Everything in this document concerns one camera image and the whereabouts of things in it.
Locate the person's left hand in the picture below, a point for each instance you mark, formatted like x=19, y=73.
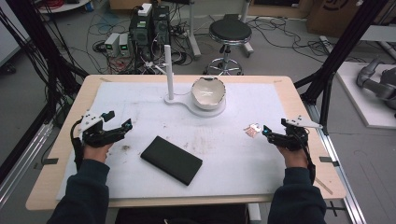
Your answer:
x=97, y=153

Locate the white floor board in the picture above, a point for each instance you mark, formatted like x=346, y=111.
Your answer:
x=358, y=99

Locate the grey tape strip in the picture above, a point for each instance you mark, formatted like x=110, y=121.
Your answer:
x=328, y=160
x=49, y=161

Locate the pink white wrapper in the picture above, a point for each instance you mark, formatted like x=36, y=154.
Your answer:
x=252, y=130

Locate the grey power supply unit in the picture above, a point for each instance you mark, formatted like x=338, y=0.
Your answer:
x=112, y=43
x=124, y=43

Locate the white broken-rim bowl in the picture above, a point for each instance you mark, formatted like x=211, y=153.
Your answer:
x=208, y=93

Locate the black computer tower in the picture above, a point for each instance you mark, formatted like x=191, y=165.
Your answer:
x=140, y=34
x=161, y=26

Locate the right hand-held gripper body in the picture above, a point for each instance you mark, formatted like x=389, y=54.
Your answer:
x=294, y=138

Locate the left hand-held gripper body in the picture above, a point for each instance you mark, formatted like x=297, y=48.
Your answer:
x=91, y=132

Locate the white table mat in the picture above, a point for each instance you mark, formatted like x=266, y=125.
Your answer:
x=218, y=155

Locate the person's right hand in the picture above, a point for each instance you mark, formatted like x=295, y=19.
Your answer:
x=295, y=159

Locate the black round stool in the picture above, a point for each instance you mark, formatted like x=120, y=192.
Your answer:
x=230, y=31

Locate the white stand with post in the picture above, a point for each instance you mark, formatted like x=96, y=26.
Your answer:
x=169, y=77

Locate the aluminium rail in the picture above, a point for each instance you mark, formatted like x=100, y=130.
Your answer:
x=345, y=174
x=21, y=158

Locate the flat black rectangular block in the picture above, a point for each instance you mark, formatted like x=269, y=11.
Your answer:
x=172, y=160

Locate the wooden table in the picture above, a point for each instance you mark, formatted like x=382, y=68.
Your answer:
x=311, y=174

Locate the cardboard box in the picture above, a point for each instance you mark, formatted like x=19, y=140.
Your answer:
x=336, y=15

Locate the black frame post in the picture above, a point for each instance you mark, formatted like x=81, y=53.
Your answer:
x=34, y=34
x=339, y=53

